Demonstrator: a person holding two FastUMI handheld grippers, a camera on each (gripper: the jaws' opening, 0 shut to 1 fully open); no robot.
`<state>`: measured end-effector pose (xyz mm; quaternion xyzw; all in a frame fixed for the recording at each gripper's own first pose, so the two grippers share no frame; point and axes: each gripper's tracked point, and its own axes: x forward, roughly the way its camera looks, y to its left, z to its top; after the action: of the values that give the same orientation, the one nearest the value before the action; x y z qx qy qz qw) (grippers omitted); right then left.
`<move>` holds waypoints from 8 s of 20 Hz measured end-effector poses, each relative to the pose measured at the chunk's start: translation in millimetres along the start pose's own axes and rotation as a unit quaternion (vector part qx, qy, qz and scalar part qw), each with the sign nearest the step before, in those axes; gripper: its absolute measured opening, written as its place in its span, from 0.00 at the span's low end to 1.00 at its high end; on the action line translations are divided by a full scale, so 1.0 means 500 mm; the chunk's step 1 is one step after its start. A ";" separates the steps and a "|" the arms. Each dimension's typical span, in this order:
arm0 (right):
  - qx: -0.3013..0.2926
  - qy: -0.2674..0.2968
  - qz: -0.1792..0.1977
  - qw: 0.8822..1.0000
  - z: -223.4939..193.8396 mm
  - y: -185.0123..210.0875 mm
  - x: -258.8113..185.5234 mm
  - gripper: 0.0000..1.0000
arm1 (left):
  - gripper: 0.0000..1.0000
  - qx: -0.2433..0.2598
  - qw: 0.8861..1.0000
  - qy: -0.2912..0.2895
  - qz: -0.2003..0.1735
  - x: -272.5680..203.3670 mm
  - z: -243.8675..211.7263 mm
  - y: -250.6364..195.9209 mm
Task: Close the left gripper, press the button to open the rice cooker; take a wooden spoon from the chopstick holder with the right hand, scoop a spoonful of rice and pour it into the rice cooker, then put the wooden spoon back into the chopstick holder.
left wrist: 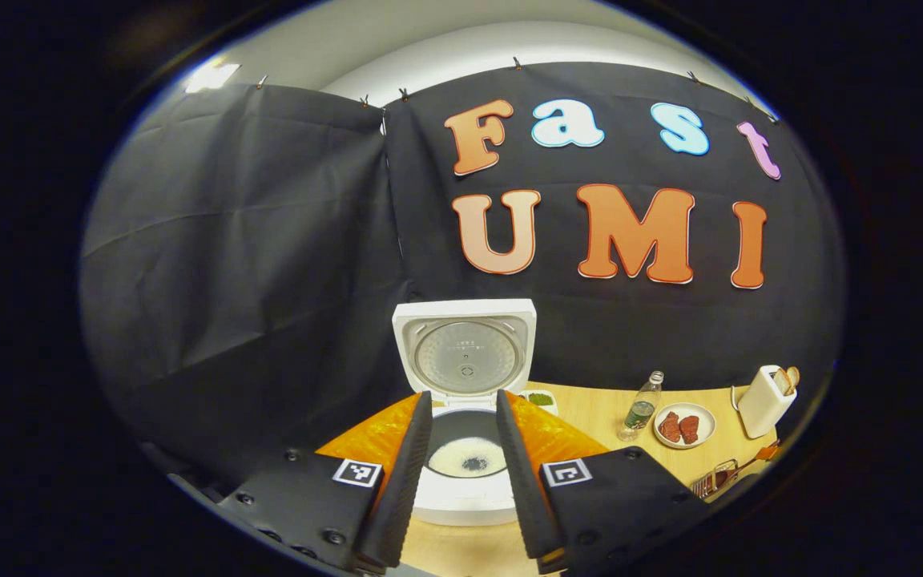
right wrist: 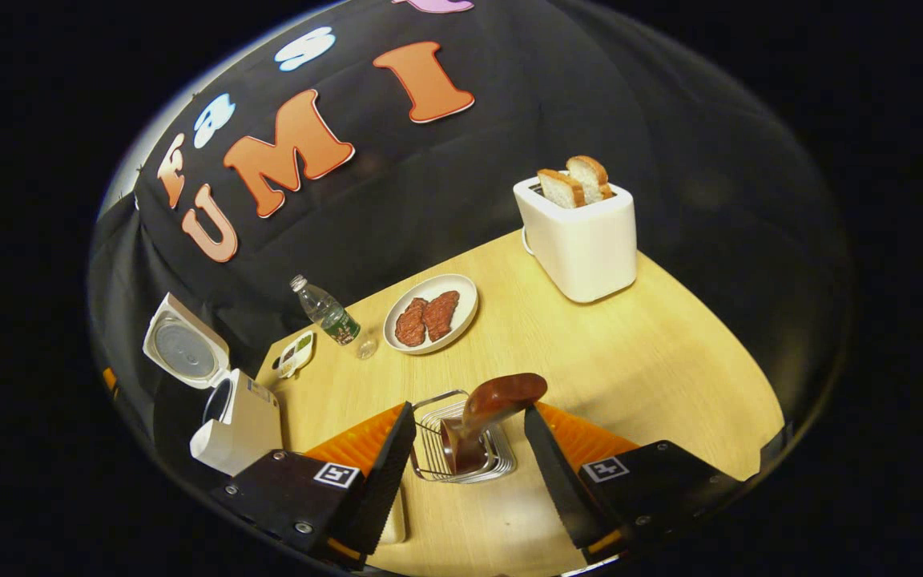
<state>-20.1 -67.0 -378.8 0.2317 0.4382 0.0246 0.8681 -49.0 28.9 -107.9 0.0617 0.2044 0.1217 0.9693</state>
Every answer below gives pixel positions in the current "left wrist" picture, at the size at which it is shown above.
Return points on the white rice cooker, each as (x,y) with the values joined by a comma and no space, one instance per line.
(465,353)

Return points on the white round plate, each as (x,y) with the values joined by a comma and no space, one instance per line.
(706,421)

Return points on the white rice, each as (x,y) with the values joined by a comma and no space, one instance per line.
(449,461)

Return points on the white toaster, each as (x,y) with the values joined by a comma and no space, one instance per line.
(758,405)

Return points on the white divided bean dish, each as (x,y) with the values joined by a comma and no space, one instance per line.
(540,399)

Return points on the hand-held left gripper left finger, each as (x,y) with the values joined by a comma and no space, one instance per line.
(405,473)

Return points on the clear plastic water bottle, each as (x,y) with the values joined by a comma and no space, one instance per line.
(639,413)

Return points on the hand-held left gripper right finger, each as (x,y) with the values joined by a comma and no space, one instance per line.
(521,481)

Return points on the brown wooden spoon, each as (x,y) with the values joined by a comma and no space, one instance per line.
(754,465)

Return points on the rectangular ceiling light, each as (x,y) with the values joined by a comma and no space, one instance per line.
(211,78)

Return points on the toasted bread slice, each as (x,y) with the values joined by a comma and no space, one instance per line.
(782,383)
(793,377)

